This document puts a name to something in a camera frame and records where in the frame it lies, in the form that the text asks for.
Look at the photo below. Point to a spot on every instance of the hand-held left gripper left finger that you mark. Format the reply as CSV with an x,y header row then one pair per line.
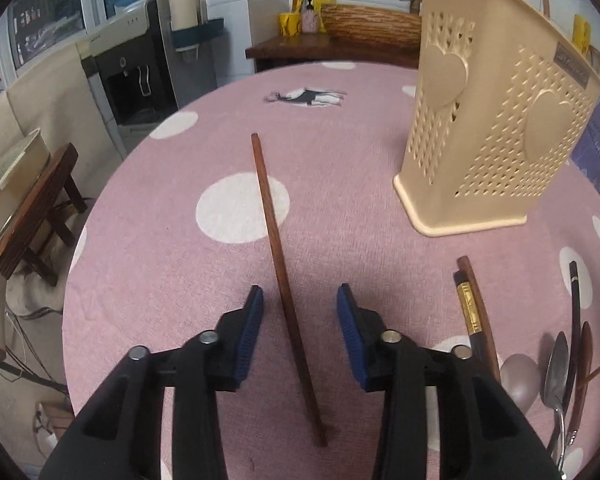
x,y
249,331

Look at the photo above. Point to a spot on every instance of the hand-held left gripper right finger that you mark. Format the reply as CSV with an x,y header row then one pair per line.
x,y
349,331

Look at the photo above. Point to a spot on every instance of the long brown wooden chopstick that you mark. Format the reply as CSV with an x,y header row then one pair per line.
x,y
280,270

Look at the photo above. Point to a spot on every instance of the beige plastic utensil holder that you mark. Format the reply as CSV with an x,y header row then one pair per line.
x,y
485,125

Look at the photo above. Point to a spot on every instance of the black chopstick with gold band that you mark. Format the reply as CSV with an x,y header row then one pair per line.
x,y
467,305

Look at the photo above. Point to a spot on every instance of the pink polka dot tablecloth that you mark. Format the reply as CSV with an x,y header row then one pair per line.
x,y
180,220

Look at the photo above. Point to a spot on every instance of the grey spoon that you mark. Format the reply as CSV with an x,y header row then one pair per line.
x,y
519,380

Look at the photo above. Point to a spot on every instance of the shiny metal spoon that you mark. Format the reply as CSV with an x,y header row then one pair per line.
x,y
556,370

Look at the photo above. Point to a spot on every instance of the thin black chopstick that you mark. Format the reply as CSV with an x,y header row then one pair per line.
x,y
574,310

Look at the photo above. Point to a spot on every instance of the white power strip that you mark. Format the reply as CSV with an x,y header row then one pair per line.
x,y
45,430

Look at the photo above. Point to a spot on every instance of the brown wooden spoon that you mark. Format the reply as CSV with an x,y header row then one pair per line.
x,y
584,355

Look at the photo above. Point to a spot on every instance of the dark wooden stool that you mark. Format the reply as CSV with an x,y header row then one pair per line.
x,y
35,210

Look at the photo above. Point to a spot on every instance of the dark wooden side cabinet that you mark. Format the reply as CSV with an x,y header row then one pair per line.
x,y
300,50

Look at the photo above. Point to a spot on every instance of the grey water dispenser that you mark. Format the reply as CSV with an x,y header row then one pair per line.
x,y
145,65

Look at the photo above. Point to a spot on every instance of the glass top side table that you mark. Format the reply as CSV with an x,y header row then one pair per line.
x,y
5,175

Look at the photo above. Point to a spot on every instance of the wood grain cylinder box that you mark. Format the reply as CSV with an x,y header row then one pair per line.
x,y
370,25

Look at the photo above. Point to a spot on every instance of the yellow cup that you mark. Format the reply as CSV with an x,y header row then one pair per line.
x,y
289,25

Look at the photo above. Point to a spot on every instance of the small pink bottle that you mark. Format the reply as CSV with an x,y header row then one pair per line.
x,y
309,19

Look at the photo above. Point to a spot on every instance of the window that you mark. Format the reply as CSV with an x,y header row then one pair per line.
x,y
45,15

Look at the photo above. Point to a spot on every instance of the teal wall holder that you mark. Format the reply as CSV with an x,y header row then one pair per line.
x,y
200,35

